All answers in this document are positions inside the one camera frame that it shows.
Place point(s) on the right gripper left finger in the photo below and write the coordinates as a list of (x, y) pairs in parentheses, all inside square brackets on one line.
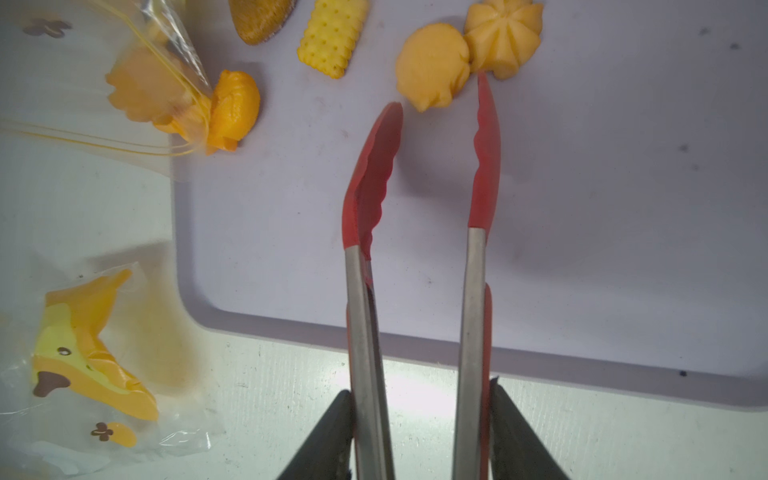
[(325, 454)]

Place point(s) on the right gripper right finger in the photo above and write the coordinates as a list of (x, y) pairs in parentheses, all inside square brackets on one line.
[(516, 452)]

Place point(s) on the lavender plastic tray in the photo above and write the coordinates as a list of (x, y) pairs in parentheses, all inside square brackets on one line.
[(629, 246)]

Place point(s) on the red metal tongs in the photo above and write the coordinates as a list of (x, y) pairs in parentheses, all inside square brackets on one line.
[(415, 222)]

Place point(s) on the orange fish shaped cookie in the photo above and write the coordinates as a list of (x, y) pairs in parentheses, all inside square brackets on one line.
[(229, 114)]

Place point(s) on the duck print bag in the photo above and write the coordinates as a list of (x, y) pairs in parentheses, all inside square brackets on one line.
[(98, 370), (117, 79)]

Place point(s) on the round yellow flower cookie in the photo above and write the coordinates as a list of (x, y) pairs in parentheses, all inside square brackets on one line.
[(433, 66)]

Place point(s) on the yellow rectangular waffle cookie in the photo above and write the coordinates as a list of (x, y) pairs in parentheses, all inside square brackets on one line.
[(331, 35)]

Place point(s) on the pale ridged swirl cookie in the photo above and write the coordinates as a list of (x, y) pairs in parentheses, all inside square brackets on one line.
[(503, 35)]

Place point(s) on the brown heart cookie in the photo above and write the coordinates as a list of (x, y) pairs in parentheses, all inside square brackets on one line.
[(256, 21)]

